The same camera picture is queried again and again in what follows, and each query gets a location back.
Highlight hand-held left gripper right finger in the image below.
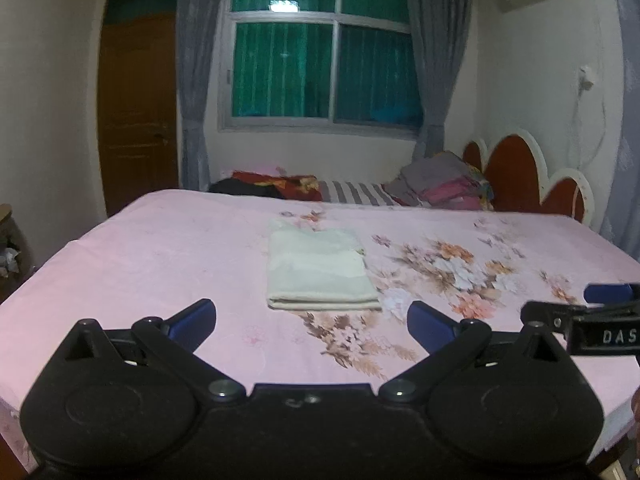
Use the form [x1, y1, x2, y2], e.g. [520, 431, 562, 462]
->
[379, 300, 577, 404]

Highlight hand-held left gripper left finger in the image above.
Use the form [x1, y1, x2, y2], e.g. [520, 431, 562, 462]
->
[59, 298, 247, 403]

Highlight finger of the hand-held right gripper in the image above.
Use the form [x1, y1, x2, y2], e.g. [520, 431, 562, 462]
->
[520, 300, 581, 336]
[583, 282, 640, 306]

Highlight white knit sweater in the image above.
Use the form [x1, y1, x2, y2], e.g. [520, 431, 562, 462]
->
[266, 227, 384, 312]

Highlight pile of folded clothes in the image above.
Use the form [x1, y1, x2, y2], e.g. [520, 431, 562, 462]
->
[382, 151, 496, 211]

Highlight pink floral bed sheet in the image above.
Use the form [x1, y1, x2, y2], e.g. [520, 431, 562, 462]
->
[0, 188, 640, 476]

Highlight black cloth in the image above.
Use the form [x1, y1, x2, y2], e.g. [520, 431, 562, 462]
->
[207, 178, 286, 200]

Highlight red and white headboard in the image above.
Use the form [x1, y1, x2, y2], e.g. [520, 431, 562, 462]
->
[460, 128, 596, 231]

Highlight striped grey white pillow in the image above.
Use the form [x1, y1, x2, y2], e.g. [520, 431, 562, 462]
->
[317, 179, 401, 207]

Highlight red floral cloth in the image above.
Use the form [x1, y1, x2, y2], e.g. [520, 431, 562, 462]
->
[230, 169, 324, 202]

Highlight brown bin with paper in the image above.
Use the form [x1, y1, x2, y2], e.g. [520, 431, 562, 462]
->
[0, 203, 26, 302]

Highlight brown wooden door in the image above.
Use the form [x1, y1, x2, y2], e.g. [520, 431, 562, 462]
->
[97, 0, 181, 219]

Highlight grey curtain beside door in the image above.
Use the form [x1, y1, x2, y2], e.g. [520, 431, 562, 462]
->
[175, 0, 237, 192]

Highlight window with green glass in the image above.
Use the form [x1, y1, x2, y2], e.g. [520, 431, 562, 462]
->
[218, 0, 427, 139]

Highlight white cable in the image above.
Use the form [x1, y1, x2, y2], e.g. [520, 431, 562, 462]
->
[564, 67, 609, 172]

